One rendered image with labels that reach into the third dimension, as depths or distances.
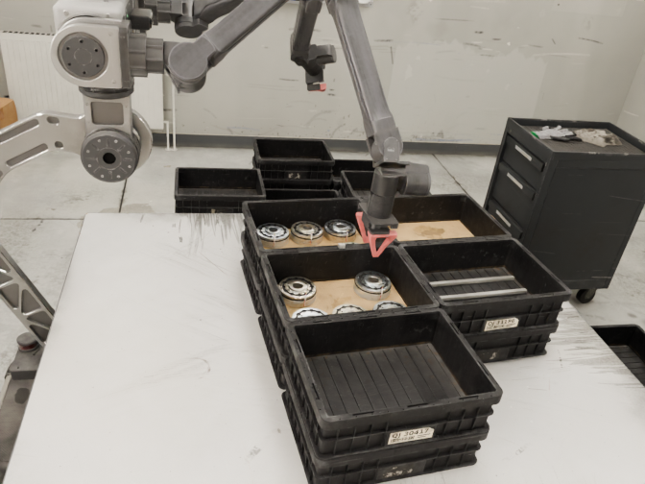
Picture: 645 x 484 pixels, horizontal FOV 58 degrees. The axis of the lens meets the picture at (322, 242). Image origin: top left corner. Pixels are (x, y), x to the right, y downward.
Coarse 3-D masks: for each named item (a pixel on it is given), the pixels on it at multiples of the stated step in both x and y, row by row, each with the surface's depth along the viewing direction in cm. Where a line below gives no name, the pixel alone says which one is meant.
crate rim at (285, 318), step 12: (276, 252) 159; (288, 252) 160; (300, 252) 160; (312, 252) 161; (324, 252) 162; (336, 252) 163; (396, 252) 166; (264, 264) 153; (408, 264) 161; (276, 288) 145; (276, 300) 141; (432, 300) 148; (348, 312) 139; (360, 312) 140; (372, 312) 141; (384, 312) 141; (288, 324) 135
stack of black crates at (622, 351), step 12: (600, 336) 244; (612, 336) 246; (624, 336) 247; (636, 336) 245; (612, 348) 247; (624, 348) 248; (636, 348) 245; (624, 360) 241; (636, 360) 242; (636, 372) 236
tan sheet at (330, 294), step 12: (324, 288) 164; (336, 288) 165; (348, 288) 165; (324, 300) 160; (336, 300) 160; (348, 300) 161; (360, 300) 161; (384, 300) 163; (396, 300) 163; (288, 312) 153
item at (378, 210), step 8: (376, 200) 131; (384, 200) 130; (392, 200) 131; (368, 208) 134; (376, 208) 132; (384, 208) 131; (392, 208) 133; (368, 216) 133; (376, 216) 132; (384, 216) 132; (392, 216) 134; (376, 224) 130; (384, 224) 131; (392, 224) 131
